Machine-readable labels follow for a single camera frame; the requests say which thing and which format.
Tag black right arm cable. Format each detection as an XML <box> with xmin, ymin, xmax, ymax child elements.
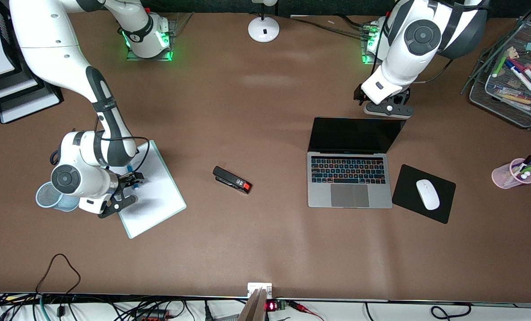
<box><xmin>94</xmin><ymin>116</ymin><xmax>151</xmax><ymax>174</ymax></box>

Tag red wire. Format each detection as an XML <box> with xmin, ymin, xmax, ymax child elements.
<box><xmin>288</xmin><ymin>300</ymin><xmax>325</xmax><ymax>321</ymax></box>

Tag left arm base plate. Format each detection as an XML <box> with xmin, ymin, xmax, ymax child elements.
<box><xmin>361</xmin><ymin>25</ymin><xmax>382</xmax><ymax>66</ymax></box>

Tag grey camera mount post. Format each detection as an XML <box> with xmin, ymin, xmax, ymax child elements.
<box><xmin>238</xmin><ymin>288</ymin><xmax>267</xmax><ymax>321</ymax></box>

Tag black mesh desk tray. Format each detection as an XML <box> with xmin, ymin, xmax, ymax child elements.
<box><xmin>461</xmin><ymin>17</ymin><xmax>531</xmax><ymax>130</ymax></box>

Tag silver laptop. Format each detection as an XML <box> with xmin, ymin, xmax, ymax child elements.
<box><xmin>307</xmin><ymin>117</ymin><xmax>407</xmax><ymax>209</ymax></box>

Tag white paper sheet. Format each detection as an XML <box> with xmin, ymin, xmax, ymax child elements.
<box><xmin>118</xmin><ymin>144</ymin><xmax>186</xmax><ymax>237</ymax></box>

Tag black stacked paper tray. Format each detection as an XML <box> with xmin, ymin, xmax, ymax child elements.
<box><xmin>0</xmin><ymin>9</ymin><xmax>64</xmax><ymax>124</ymax></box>

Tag black power cable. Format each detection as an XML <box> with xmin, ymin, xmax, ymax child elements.
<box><xmin>288</xmin><ymin>17</ymin><xmax>373</xmax><ymax>39</ymax></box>

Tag white desk lamp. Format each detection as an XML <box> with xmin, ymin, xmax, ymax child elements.
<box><xmin>248</xmin><ymin>0</ymin><xmax>280</xmax><ymax>43</ymax></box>

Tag blue marker white end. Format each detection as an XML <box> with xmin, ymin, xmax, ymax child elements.
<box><xmin>126</xmin><ymin>165</ymin><xmax>140</xmax><ymax>191</ymax></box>

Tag black looped table cable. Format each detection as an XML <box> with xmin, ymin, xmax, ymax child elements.
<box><xmin>36</xmin><ymin>253</ymin><xmax>81</xmax><ymax>296</ymax></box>

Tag blue capped white marker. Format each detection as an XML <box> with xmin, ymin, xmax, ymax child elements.
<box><xmin>504</xmin><ymin>59</ymin><xmax>531</xmax><ymax>93</ymax></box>

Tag blue mesh pen cup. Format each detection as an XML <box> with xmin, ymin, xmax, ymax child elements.
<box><xmin>35</xmin><ymin>182</ymin><xmax>80</xmax><ymax>212</ymax></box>

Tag black stapler red tip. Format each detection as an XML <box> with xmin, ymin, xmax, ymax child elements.
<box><xmin>212</xmin><ymin>166</ymin><xmax>252</xmax><ymax>195</ymax></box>

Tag pink translucent pen cup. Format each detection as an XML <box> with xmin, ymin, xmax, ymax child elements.
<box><xmin>491</xmin><ymin>158</ymin><xmax>531</xmax><ymax>189</ymax></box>

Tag light green clipboard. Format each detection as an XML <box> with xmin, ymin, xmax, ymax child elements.
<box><xmin>114</xmin><ymin>140</ymin><xmax>187</xmax><ymax>239</ymax></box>

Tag black marker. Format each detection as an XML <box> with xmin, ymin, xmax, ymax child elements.
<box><xmin>512</xmin><ymin>155</ymin><xmax>531</xmax><ymax>175</ymax></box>

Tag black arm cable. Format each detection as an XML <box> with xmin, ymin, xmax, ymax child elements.
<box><xmin>94</xmin><ymin>116</ymin><xmax>151</xmax><ymax>174</ymax></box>
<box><xmin>373</xmin><ymin>13</ymin><xmax>454</xmax><ymax>86</ymax></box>

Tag yellow marker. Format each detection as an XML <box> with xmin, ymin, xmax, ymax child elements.
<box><xmin>498</xmin><ymin>92</ymin><xmax>531</xmax><ymax>106</ymax></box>

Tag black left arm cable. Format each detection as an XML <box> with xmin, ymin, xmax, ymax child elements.
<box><xmin>373</xmin><ymin>13</ymin><xmax>454</xmax><ymax>86</ymax></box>

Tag white pen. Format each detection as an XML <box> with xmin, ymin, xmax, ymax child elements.
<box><xmin>490</xmin><ymin>84</ymin><xmax>523</xmax><ymax>95</ymax></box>

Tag white computer mouse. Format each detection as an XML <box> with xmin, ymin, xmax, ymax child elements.
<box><xmin>415</xmin><ymin>179</ymin><xmax>440</xmax><ymax>211</ymax></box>

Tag green capped marker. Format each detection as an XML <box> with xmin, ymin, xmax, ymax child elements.
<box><xmin>492</xmin><ymin>54</ymin><xmax>508</xmax><ymax>79</ymax></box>

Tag white mounting bracket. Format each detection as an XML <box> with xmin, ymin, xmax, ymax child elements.
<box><xmin>247</xmin><ymin>282</ymin><xmax>273</xmax><ymax>298</ymax></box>

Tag black mouse pad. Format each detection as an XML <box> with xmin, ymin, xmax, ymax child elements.
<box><xmin>391</xmin><ymin>164</ymin><xmax>456</xmax><ymax>224</ymax></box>

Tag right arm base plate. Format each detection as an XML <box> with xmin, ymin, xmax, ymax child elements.
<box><xmin>126</xmin><ymin>20</ymin><xmax>175</xmax><ymax>62</ymax></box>

